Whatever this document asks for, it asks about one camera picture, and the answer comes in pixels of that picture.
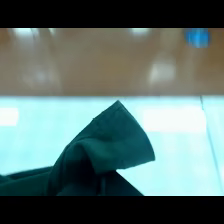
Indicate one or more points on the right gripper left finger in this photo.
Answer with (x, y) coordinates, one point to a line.
(87, 190)

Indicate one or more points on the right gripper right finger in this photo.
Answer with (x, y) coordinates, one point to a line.
(116, 187)

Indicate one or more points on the dark green T-shirt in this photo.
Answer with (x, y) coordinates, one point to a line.
(113, 140)

